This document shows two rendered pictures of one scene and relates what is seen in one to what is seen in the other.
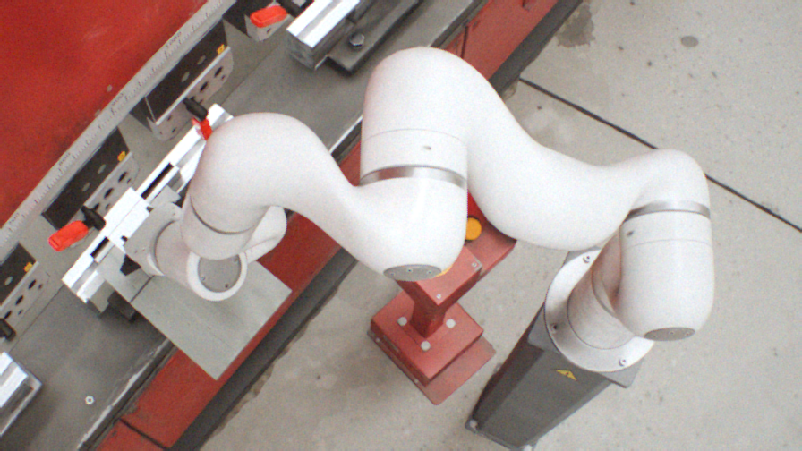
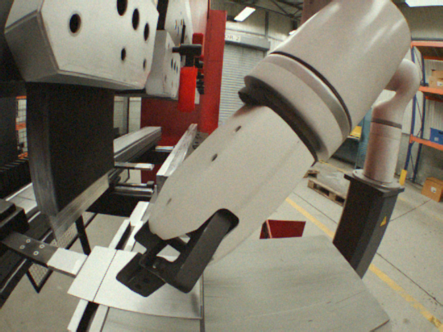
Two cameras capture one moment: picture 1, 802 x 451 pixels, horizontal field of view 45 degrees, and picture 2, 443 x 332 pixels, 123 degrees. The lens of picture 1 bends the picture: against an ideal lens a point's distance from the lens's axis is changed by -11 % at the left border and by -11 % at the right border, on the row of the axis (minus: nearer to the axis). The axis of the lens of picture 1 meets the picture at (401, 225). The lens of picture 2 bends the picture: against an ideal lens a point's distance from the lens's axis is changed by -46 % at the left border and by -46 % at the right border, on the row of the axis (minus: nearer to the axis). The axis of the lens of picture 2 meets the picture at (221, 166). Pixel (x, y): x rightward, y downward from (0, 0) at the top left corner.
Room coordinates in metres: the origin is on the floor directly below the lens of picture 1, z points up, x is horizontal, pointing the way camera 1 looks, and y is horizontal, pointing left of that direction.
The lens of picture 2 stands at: (0.30, 0.43, 1.16)
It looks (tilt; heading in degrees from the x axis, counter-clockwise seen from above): 16 degrees down; 322
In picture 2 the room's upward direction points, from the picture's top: 4 degrees clockwise
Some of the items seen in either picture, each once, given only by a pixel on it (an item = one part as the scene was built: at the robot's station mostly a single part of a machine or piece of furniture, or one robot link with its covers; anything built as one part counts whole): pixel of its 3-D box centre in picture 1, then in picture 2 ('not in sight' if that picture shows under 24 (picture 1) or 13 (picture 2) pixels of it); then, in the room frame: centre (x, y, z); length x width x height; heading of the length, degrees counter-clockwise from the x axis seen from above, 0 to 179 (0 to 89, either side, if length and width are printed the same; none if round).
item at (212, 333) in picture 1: (189, 281); (251, 291); (0.39, 0.31, 1.00); 0.26 x 0.18 x 0.01; 57
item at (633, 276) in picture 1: (655, 277); (397, 91); (0.38, -0.32, 1.30); 0.19 x 0.12 x 0.24; 5
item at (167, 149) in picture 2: not in sight; (136, 153); (1.81, 0.03, 0.81); 0.64 x 0.08 x 0.14; 57
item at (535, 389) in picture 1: (549, 373); (333, 289); (0.42, -0.32, 0.50); 0.18 x 0.18 x 1.00; 69
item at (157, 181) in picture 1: (133, 213); (114, 273); (0.49, 0.42, 0.99); 0.20 x 0.03 x 0.03; 147
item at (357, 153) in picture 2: not in sight; (342, 132); (2.81, -6.24, 0.87); 3.02 x 1.35 x 1.75; 159
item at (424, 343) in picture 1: (426, 322); not in sight; (0.58, -0.08, 0.13); 0.10 x 0.10 x 0.01; 49
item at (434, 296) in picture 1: (447, 239); (286, 250); (0.58, -0.08, 0.75); 0.20 x 0.16 x 0.18; 139
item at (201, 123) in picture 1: (198, 119); (184, 77); (0.57, 0.29, 1.20); 0.04 x 0.02 x 0.10; 57
